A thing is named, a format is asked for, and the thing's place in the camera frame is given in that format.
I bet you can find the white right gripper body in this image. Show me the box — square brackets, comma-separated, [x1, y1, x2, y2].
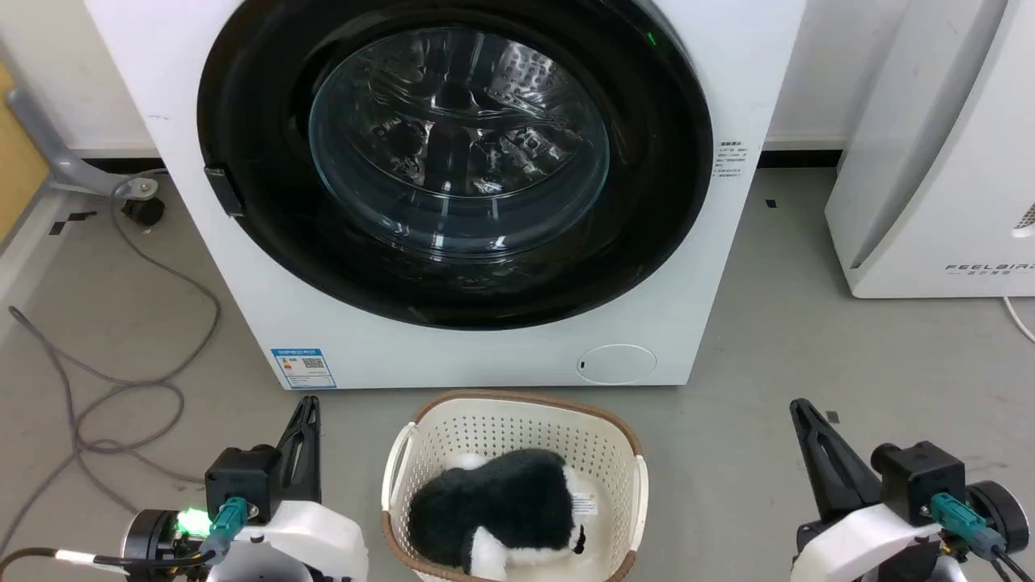
[791, 501, 970, 582]

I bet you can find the thin white cable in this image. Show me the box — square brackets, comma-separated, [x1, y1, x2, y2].
[1003, 297, 1035, 344]

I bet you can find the black rectangular plastic block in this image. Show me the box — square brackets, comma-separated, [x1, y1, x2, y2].
[204, 165, 245, 218]

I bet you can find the teal plug cable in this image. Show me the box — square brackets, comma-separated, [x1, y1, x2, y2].
[930, 493, 1035, 582]
[0, 496, 250, 576]

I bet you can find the black and white plush toy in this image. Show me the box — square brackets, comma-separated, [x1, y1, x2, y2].
[407, 449, 599, 581]

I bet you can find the right teal plug cable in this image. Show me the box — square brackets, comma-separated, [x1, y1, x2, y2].
[930, 493, 1035, 582]

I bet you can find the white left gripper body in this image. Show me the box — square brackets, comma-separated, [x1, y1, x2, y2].
[212, 500, 370, 582]

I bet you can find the small printed warning label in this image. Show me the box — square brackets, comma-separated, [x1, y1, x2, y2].
[715, 141, 746, 180]

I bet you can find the grey floor cable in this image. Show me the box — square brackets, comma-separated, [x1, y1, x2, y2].
[0, 174, 222, 559]

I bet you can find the grey metal furniture leg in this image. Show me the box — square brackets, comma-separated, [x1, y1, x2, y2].
[6, 85, 159, 200]

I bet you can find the white air purifier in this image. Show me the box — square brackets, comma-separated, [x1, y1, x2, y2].
[825, 0, 1035, 300]

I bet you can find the round black glass washer door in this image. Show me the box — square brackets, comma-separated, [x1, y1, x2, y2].
[196, 0, 714, 331]

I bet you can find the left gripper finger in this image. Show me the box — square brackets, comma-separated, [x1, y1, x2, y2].
[301, 397, 323, 504]
[274, 396, 311, 500]

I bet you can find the black caster wheel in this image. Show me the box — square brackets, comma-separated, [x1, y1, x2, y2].
[121, 196, 167, 228]

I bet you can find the cream perforated laundry basket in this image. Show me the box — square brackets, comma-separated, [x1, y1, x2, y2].
[382, 390, 649, 582]

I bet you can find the round white filter cover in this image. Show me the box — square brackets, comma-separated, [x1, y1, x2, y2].
[577, 344, 658, 386]

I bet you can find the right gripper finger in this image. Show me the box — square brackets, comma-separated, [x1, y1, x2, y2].
[799, 401, 884, 518]
[790, 399, 842, 525]

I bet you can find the white front-load washing machine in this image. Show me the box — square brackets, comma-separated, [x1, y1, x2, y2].
[85, 0, 808, 391]

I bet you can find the left teal plug cable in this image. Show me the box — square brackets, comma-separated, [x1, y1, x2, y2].
[0, 496, 250, 576]

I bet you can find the yellow wooden panel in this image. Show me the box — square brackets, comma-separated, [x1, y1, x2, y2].
[0, 63, 51, 245]

